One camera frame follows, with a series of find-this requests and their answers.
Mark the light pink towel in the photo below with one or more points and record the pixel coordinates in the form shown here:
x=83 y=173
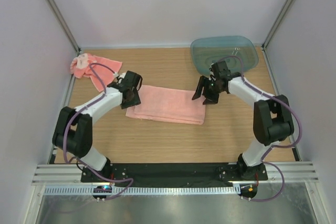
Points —
x=168 y=105

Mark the aluminium frame post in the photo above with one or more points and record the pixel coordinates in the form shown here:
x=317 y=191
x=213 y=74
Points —
x=60 y=19
x=279 y=19

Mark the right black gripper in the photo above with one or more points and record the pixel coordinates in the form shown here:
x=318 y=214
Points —
x=199 y=88

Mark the blue translucent plastic tub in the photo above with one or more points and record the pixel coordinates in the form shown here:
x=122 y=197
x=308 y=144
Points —
x=235 y=49

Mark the white slotted cable duct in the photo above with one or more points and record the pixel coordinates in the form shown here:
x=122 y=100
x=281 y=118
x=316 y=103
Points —
x=64 y=190

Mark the coral pink printed towel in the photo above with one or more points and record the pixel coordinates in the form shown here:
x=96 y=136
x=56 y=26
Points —
x=83 y=64

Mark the aluminium front rail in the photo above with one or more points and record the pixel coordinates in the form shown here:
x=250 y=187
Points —
x=63 y=174

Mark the right aluminium frame post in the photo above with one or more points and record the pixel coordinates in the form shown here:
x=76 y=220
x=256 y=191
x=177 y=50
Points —
x=279 y=19

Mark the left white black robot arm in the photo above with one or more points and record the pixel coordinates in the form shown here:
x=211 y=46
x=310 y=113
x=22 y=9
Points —
x=74 y=129

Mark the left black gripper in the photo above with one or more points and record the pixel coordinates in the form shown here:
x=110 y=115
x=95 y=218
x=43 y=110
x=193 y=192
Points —
x=135 y=102

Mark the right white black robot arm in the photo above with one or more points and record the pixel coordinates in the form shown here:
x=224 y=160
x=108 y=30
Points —
x=272 y=118

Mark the left aluminium frame post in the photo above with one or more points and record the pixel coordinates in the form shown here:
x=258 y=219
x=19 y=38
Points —
x=60 y=19

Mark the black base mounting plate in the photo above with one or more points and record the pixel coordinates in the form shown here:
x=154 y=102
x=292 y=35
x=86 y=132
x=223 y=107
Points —
x=185 y=175

